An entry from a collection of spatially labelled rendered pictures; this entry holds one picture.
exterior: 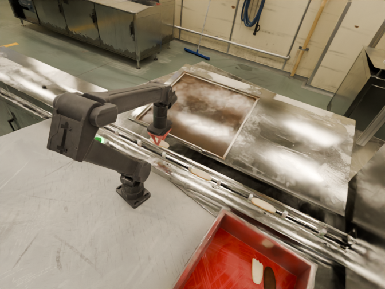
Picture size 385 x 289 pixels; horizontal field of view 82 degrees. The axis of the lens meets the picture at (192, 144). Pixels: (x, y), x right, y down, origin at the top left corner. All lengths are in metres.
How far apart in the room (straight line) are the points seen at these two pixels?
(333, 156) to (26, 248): 1.25
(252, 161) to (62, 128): 0.77
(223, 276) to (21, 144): 1.03
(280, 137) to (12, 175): 1.18
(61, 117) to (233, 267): 0.66
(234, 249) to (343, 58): 3.65
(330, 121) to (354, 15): 2.81
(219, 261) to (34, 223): 0.64
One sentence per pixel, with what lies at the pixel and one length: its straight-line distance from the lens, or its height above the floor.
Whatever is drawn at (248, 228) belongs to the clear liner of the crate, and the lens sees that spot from 0.79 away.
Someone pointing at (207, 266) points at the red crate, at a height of 0.82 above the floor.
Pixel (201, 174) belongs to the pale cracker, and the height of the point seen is 0.86.
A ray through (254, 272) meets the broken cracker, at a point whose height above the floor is 0.83.
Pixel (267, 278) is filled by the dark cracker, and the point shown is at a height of 0.83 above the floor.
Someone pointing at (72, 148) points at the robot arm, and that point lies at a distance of 0.50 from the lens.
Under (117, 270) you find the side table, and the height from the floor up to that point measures 0.82.
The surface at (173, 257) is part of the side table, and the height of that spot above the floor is 0.82.
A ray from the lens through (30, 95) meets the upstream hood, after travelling 1.42.
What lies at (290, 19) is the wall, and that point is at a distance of 4.38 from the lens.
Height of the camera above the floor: 1.58
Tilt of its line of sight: 42 degrees down
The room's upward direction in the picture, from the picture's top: 9 degrees clockwise
